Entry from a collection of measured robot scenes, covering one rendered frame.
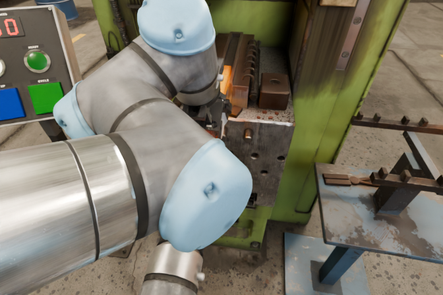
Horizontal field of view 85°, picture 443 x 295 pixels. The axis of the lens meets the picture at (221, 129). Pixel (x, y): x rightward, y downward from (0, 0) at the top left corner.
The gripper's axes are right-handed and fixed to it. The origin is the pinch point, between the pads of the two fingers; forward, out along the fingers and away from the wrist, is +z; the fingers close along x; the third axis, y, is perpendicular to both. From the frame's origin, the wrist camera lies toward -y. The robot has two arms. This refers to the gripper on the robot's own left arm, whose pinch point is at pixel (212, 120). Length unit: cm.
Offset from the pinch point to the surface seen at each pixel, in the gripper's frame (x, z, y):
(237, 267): 10, 89, 45
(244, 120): 7.1, 13.7, -6.3
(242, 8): 2, 26, -61
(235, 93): 3.6, 11.8, -14.0
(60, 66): -41.2, -2.5, -10.3
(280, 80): 17.2, 14.0, -20.7
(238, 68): 3.6, 14.7, -24.5
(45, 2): -336, 226, -266
